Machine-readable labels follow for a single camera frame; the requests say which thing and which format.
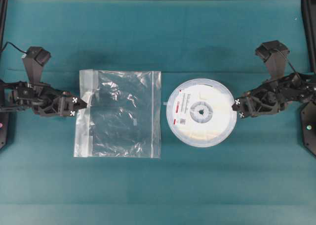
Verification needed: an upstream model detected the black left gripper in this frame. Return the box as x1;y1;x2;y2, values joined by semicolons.
9;81;87;117

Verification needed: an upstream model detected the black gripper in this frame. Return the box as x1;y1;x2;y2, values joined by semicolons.
232;73;300;119

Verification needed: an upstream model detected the white component reel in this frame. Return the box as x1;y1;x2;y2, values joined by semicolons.
166;79;237;148

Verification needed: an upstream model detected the clear plastic zip bag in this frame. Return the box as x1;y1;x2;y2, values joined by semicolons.
74;69;161;158

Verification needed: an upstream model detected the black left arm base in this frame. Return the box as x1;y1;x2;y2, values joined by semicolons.
0;112;9;149

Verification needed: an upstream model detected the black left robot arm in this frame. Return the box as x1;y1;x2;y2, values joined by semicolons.
0;81;87;117

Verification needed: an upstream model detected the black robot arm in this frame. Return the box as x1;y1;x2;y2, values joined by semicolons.
232;73;316;118

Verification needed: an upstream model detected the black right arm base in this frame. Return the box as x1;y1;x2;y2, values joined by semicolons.
300;102;316;156

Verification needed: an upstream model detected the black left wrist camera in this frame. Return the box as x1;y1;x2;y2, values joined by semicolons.
22;46;51;83

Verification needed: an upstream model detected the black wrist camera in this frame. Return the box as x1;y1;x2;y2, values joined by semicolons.
255;40;290;81
22;46;51;83

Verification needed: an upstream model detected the black camera cable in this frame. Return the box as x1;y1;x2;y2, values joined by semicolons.
0;42;28;56
276;48;301;75

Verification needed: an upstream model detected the black left camera cable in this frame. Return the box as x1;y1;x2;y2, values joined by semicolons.
0;42;28;56

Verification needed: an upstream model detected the black right frame post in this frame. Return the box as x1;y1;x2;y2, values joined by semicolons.
301;0;316;73

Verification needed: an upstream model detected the black frame post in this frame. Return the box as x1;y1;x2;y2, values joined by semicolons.
0;0;8;47
301;0;316;73

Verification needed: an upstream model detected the black left frame post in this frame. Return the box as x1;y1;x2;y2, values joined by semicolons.
0;0;8;47

